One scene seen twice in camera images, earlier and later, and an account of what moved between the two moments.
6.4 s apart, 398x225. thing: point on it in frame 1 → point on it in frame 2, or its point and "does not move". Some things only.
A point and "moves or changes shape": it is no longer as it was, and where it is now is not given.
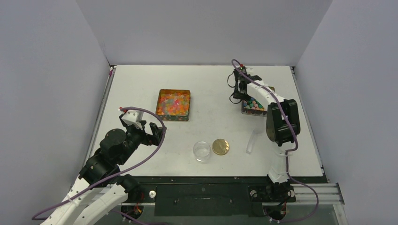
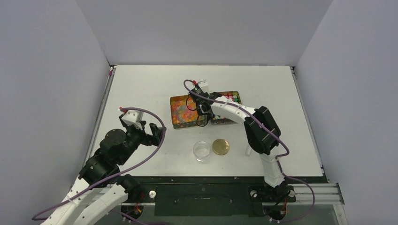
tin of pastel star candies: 251,106 moves or changes shape
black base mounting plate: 216,196 does not move
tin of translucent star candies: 173,104 moves or changes shape
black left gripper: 157,133 does not move
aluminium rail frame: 328,193 does not move
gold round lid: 220,146 does not move
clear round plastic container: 202,151 does not move
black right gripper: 239,86 → 201,105
